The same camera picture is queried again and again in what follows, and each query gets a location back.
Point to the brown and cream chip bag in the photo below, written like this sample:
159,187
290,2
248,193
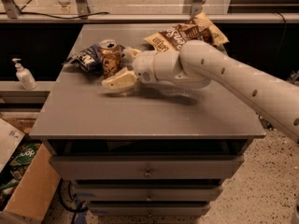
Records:
200,27

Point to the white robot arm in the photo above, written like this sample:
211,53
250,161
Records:
197,64

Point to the blue chip bag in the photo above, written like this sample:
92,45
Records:
88,59

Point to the grey drawer cabinet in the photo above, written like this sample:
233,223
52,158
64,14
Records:
156,150

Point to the white pump dispenser bottle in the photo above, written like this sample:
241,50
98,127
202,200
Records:
24,76

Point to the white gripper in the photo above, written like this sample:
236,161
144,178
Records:
144,65

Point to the orange LaCroix soda can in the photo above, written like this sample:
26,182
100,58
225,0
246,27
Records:
110,56

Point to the green package in box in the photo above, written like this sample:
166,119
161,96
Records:
26,154

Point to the cardboard box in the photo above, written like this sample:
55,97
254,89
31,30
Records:
31,198

